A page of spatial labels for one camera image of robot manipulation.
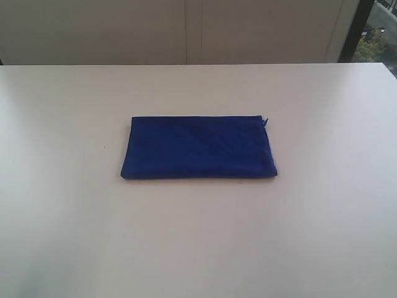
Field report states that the blue microfibre towel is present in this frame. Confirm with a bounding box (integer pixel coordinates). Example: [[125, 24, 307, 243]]
[[120, 115, 278, 180]]

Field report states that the green tree outside window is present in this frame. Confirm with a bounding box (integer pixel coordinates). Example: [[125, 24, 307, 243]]
[[352, 28, 387, 63]]

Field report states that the black window frame post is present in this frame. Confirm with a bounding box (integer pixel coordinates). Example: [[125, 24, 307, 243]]
[[338, 0, 375, 63]]

